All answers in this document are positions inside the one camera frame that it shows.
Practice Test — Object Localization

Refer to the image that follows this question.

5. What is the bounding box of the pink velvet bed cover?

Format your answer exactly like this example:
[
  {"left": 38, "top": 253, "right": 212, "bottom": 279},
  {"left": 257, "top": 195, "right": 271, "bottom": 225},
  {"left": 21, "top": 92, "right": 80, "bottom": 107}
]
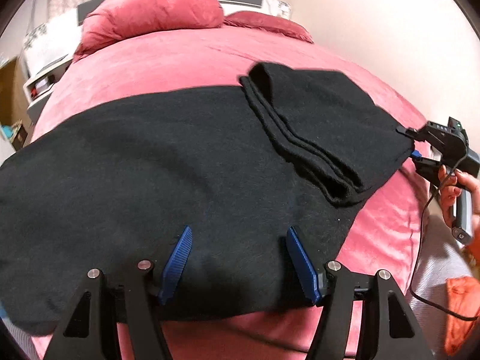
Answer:
[{"left": 33, "top": 26, "right": 428, "bottom": 359}]

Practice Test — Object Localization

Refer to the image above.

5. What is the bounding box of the orange sleeve right forearm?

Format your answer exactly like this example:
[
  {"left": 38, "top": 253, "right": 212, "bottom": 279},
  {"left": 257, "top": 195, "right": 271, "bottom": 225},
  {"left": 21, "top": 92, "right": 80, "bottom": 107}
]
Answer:
[{"left": 444, "top": 236, "right": 479, "bottom": 355}]

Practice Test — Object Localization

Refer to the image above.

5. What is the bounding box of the wooden white cabinet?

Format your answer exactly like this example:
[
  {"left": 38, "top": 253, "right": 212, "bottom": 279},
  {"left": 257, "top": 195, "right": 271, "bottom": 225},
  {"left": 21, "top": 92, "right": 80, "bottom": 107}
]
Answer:
[{"left": 1, "top": 57, "right": 33, "bottom": 150}]

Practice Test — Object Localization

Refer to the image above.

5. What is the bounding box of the large pink pillow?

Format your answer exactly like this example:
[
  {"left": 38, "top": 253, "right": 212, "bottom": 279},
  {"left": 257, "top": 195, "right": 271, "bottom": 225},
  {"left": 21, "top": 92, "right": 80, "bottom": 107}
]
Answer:
[{"left": 72, "top": 0, "right": 224, "bottom": 62}]

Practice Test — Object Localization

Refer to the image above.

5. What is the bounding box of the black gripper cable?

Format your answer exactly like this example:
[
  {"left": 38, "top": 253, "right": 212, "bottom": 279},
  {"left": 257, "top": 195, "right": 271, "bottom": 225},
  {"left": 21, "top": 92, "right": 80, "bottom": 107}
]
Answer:
[{"left": 409, "top": 149, "right": 479, "bottom": 322}]

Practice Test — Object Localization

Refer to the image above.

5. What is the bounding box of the grey trouser leg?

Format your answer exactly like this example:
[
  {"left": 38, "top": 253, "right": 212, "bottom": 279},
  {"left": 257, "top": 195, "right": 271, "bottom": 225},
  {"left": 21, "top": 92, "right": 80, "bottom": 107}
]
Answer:
[{"left": 408, "top": 214, "right": 472, "bottom": 359}]

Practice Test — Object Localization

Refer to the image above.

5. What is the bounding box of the small dark pink pillow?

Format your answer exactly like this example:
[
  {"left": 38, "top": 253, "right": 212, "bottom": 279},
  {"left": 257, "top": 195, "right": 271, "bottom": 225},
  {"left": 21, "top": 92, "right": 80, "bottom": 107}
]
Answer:
[{"left": 224, "top": 10, "right": 314, "bottom": 44}]

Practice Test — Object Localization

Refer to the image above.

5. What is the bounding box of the black knitted cloth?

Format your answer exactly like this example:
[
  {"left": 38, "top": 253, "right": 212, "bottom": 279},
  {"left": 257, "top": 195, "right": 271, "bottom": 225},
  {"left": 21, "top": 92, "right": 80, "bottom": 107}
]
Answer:
[{"left": 1, "top": 63, "right": 413, "bottom": 336}]

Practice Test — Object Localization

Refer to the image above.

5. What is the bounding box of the person's right hand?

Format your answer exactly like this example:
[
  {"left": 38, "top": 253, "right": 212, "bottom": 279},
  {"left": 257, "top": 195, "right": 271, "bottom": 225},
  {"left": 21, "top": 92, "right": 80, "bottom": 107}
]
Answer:
[{"left": 438, "top": 166, "right": 480, "bottom": 232}]

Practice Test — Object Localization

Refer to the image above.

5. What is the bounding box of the white grey nightstand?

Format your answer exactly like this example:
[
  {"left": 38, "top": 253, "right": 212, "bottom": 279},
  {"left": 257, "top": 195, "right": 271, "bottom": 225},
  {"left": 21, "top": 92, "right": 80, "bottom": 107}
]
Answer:
[{"left": 23, "top": 55, "right": 72, "bottom": 125}]

